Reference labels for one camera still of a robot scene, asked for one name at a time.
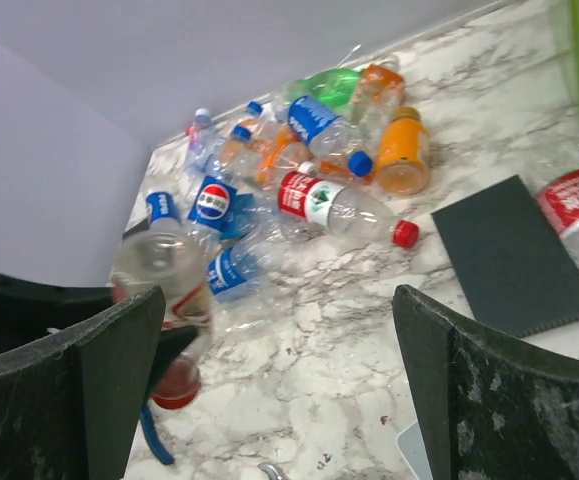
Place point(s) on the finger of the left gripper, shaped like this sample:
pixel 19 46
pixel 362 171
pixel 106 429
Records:
pixel 110 339

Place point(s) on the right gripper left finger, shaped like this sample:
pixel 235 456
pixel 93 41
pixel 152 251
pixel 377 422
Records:
pixel 54 424

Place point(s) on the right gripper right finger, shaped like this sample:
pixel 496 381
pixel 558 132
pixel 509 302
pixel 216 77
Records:
pixel 489 406

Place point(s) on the red label cola bottle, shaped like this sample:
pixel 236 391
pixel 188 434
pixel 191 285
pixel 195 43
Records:
pixel 173 262

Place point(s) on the grey rectangular sharpening stone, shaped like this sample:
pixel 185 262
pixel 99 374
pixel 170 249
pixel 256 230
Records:
pixel 411 446

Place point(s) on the right black foam pad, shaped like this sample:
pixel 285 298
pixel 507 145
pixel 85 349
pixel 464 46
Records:
pixel 514 271

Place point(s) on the pepsi bottle left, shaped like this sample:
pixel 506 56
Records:
pixel 162 211

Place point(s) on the pepsi bottle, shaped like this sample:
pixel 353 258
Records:
pixel 162 211
pixel 212 201

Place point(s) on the blue label water bottle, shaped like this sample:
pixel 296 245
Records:
pixel 239 271

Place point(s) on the pepsi bottle centre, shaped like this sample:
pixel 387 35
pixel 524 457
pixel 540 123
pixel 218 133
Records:
pixel 212 201

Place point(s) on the orange juice bottle right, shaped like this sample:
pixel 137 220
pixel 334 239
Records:
pixel 404 158

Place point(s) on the small clear bottle back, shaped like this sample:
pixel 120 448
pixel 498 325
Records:
pixel 201 138

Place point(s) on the nongfu red label bottle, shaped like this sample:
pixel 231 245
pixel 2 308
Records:
pixel 344 211

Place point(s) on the blue label bottle back left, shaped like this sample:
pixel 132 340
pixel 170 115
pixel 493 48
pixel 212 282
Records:
pixel 259 115

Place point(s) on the orange label bottle centre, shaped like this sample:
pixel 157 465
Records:
pixel 262 163

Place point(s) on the orange label bottle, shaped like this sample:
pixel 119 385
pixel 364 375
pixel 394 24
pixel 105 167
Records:
pixel 378 94
pixel 262 163

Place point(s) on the blue label bottle back right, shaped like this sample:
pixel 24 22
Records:
pixel 329 135

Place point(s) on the orange label bottle back right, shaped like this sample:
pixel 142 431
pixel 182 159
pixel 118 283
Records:
pixel 378 94

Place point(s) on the green sprite bottle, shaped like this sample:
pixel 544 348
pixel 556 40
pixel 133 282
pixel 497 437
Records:
pixel 333 88

